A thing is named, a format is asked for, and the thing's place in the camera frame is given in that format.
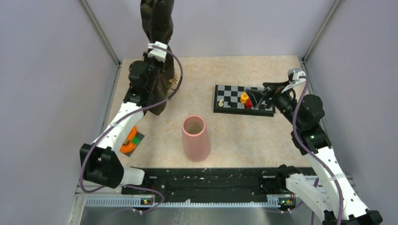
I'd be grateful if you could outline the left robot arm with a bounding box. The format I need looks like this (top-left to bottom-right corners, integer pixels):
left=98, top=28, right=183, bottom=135
left=79, top=49, right=174, bottom=194

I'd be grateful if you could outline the aluminium frame rail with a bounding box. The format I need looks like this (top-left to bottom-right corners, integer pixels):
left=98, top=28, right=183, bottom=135
left=78, top=0, right=121, bottom=68

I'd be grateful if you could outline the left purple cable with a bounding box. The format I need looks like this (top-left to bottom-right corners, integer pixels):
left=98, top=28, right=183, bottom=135
left=79, top=45, right=184, bottom=214

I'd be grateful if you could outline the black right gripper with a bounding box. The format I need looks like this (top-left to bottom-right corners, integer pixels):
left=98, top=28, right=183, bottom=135
left=245, top=79, right=303, bottom=128

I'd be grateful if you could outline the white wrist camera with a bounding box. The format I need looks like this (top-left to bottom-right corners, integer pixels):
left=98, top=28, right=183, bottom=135
left=147, top=41, right=168, bottom=62
left=288, top=67, right=306, bottom=85

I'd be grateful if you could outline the orange ring toy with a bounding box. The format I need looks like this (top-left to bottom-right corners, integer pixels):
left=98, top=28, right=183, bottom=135
left=122, top=126, right=137, bottom=145

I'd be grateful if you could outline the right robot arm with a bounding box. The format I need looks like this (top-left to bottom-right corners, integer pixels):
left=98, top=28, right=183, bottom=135
left=245, top=82, right=383, bottom=225

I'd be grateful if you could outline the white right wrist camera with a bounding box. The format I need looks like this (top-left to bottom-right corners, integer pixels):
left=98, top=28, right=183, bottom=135
left=288, top=67, right=306, bottom=85

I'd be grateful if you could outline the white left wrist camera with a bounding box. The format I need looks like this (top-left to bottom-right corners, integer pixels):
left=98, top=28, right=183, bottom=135
left=147, top=41, right=168, bottom=62

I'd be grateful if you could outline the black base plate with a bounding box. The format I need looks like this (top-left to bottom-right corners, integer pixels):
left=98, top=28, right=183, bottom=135
left=121, top=167, right=294, bottom=203

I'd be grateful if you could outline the red toy block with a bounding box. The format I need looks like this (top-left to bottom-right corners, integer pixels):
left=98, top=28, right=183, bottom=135
left=245, top=99, right=253, bottom=109

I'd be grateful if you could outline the green toy brick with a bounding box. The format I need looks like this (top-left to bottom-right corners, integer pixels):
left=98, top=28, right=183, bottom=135
left=131, top=137, right=141, bottom=145

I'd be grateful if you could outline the pink vase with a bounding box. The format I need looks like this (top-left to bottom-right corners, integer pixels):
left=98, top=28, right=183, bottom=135
left=182, top=115, right=211, bottom=162

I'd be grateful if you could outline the flower bouquet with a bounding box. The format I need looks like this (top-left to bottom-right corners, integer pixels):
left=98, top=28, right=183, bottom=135
left=140, top=0, right=175, bottom=115

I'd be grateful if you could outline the yellow toy block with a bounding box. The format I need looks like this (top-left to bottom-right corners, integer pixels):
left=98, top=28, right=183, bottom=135
left=240, top=93, right=249, bottom=104

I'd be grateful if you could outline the black white chessboard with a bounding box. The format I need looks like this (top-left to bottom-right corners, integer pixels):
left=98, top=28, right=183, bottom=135
left=213, top=84, right=276, bottom=118

